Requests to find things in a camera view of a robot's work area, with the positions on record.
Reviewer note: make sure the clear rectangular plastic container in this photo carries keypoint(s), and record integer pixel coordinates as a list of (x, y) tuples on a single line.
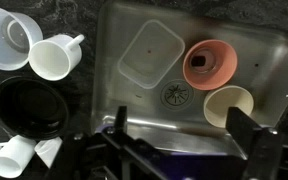
[(151, 54)]

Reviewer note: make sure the pink plastic bowl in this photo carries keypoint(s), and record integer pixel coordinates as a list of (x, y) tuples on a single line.
[(209, 64)]

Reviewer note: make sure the white mug lying down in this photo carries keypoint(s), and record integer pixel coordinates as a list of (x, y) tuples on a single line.
[(15, 155)]

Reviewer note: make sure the beige plastic bowl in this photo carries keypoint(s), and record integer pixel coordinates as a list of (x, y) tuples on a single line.
[(217, 103)]

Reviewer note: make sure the white mug middle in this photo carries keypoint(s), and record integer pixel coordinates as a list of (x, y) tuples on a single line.
[(48, 149)]

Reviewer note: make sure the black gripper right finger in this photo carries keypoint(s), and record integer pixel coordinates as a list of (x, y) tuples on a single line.
[(242, 129)]

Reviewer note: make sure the black round bowl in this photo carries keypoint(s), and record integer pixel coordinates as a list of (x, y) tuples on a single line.
[(32, 108)]

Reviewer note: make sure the white mug near sink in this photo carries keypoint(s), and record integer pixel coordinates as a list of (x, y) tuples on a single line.
[(54, 58)]

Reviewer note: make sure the stainless steel sink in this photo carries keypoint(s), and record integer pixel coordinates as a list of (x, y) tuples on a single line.
[(177, 74)]

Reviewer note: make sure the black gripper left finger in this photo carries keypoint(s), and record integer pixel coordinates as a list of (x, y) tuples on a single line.
[(120, 124)]

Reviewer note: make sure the clear plastic measuring cup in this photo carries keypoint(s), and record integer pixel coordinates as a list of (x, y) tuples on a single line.
[(18, 33)]

